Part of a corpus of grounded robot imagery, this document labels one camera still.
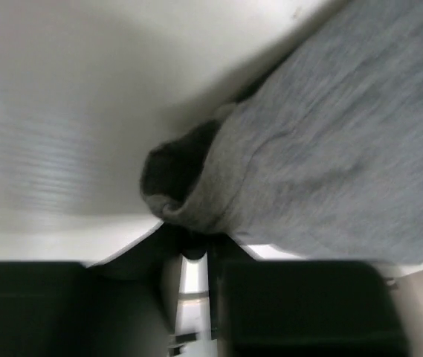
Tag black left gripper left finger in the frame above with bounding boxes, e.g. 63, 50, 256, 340
88, 223, 181, 331

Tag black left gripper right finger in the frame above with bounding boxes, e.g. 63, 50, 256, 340
207, 235, 262, 341

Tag grey cotton shorts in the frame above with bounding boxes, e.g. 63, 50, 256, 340
141, 1, 423, 264

